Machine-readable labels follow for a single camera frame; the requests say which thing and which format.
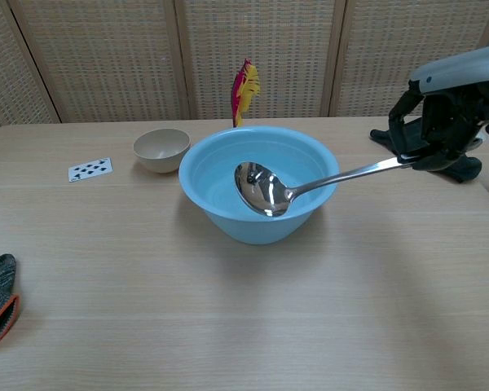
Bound black cloth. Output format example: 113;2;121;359
369;120;483;184

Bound metal ladle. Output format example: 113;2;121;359
233;156;416;218

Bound small beige bowl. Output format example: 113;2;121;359
133;128;192;174

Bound spades playing card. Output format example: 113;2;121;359
68;157;114;183

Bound light blue large bowl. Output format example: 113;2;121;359
178;125;337;246

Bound woven folding screen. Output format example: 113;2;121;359
0;0;489;135

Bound grey knit work glove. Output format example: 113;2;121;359
0;253;21;350

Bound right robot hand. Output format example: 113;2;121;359
388;42;489;173

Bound red yellow feather shuttlecock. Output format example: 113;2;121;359
231;58;262;129

